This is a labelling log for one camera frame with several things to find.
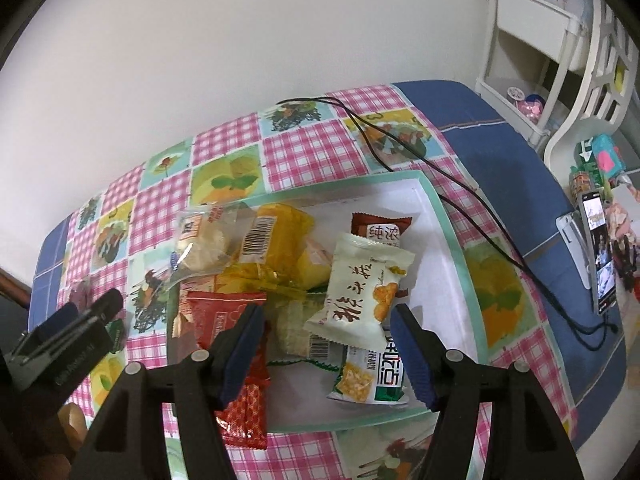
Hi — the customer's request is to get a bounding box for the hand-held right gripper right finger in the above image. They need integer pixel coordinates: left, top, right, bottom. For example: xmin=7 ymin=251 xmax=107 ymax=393
xmin=390 ymin=302 xmax=586 ymax=480

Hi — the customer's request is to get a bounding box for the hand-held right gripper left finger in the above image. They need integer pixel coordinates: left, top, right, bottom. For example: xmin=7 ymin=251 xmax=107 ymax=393
xmin=67 ymin=304 xmax=268 ymax=480

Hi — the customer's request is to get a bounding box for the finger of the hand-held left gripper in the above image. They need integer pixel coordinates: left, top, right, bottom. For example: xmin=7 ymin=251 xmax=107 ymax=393
xmin=37 ymin=305 xmax=81 ymax=341
xmin=80 ymin=287 xmax=125 ymax=326

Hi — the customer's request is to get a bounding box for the red flower snack packet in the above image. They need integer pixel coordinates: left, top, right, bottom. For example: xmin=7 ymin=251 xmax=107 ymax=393
xmin=187 ymin=290 xmax=268 ymax=361

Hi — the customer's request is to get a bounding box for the orange-red snack packet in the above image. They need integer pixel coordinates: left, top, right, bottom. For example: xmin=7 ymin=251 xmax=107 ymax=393
xmin=215 ymin=355 xmax=270 ymax=450

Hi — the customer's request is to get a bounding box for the white green cracker packet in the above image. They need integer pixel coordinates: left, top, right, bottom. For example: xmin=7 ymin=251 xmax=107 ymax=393
xmin=327 ymin=327 xmax=413 ymax=406

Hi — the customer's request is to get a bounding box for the clear cracker packet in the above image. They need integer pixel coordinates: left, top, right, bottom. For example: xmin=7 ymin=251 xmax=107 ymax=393
xmin=272 ymin=292 xmax=346 ymax=361

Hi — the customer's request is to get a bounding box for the white snack packet orange print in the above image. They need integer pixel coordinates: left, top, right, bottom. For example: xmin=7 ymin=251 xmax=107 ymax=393
xmin=304 ymin=232 xmax=417 ymax=348

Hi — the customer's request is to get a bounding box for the teal cardboard tray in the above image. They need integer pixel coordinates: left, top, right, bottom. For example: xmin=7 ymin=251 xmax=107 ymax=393
xmin=167 ymin=170 xmax=488 ymax=433

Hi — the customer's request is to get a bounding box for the yellow cake packet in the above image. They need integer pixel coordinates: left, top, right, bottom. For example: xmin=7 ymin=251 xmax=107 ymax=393
xmin=295 ymin=237 xmax=335 ymax=291

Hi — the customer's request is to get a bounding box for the clear steamed cake packet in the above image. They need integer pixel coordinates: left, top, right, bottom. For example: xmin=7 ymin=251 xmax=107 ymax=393
xmin=169 ymin=202 xmax=251 ymax=288

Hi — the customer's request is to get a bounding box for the yellow snack packet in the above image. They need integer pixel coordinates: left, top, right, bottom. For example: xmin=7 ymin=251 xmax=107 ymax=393
xmin=220 ymin=202 xmax=317 ymax=293

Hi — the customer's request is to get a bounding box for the brown snack packet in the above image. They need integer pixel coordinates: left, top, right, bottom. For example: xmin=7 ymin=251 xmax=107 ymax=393
xmin=350 ymin=211 xmax=415 ymax=248

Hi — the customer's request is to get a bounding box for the person's left hand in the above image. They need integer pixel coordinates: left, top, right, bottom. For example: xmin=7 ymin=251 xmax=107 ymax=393
xmin=50 ymin=402 xmax=91 ymax=480

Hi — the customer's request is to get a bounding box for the white phone stand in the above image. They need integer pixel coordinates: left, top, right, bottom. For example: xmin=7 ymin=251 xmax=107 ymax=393
xmin=556 ymin=212 xmax=596 ymax=291

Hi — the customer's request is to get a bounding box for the smartphone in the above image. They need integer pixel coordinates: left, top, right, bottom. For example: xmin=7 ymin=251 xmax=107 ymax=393
xmin=577 ymin=190 xmax=618 ymax=316

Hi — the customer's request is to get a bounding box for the pink checkered printed tablecloth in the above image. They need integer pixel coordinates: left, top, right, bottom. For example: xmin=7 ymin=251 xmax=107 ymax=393
xmin=55 ymin=82 xmax=581 ymax=480

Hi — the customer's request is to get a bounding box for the dark plush figure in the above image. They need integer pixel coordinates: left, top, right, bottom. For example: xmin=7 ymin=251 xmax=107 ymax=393
xmin=607 ymin=185 xmax=640 ymax=306

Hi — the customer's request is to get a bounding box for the blue bedsheet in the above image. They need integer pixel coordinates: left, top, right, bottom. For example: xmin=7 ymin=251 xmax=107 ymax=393
xmin=30 ymin=79 xmax=628 ymax=456

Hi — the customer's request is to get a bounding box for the teal pink toy box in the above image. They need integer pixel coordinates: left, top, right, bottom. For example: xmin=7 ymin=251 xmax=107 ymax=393
xmin=572 ymin=134 xmax=623 ymax=186

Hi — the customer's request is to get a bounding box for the pink small object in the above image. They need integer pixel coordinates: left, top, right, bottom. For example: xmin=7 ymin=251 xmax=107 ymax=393
xmin=520 ymin=95 xmax=548 ymax=121

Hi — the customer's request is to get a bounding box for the wooden bed frame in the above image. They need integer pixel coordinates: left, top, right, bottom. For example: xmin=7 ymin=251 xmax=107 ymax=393
xmin=0 ymin=265 xmax=31 ymax=311

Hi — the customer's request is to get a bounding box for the black cable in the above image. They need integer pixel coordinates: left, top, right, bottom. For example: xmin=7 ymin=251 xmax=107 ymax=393
xmin=276 ymin=96 xmax=620 ymax=353

